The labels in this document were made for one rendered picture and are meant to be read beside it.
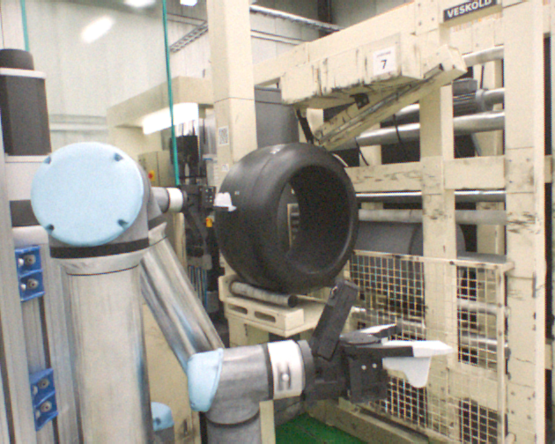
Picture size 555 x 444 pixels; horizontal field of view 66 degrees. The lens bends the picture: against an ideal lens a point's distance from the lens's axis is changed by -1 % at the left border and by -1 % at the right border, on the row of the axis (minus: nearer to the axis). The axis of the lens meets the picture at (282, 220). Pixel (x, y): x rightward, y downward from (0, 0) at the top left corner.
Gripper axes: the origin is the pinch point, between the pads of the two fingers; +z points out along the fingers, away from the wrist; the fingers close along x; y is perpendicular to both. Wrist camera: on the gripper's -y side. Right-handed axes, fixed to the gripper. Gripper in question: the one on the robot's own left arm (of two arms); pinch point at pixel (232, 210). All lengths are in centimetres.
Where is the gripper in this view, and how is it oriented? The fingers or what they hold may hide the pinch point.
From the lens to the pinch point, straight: 145.1
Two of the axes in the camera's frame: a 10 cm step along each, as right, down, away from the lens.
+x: -6.6, -0.2, 7.5
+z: 7.5, 0.1, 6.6
